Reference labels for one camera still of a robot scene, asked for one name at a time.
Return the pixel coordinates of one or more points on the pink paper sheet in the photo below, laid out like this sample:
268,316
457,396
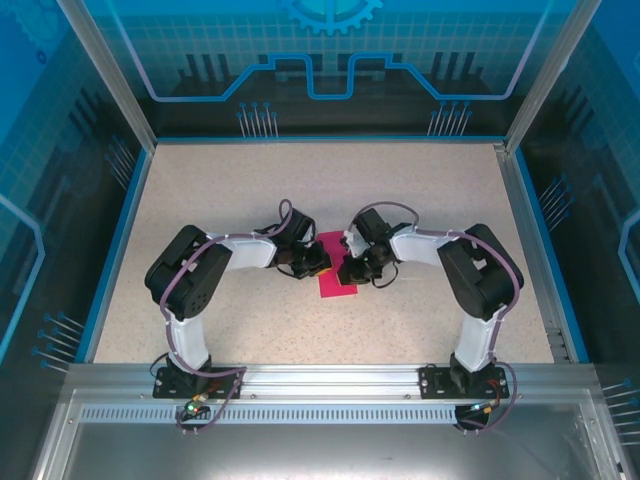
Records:
331,242

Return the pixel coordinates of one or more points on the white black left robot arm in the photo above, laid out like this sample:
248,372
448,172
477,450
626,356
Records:
250,252

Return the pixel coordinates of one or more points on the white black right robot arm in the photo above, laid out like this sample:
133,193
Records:
415,245

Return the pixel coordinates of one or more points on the grey metal tray panel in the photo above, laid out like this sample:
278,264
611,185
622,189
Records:
325,452

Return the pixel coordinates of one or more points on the aluminium mounting rail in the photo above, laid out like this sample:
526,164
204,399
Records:
330,380

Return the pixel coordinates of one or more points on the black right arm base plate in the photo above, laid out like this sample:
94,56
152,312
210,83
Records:
435,385

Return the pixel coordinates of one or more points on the aluminium side rail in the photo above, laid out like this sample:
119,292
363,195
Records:
530,250

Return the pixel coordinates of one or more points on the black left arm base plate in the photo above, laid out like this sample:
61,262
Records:
167,387

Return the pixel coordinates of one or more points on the aluminium frame post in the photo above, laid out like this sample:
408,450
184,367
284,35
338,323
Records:
115,80
550,75

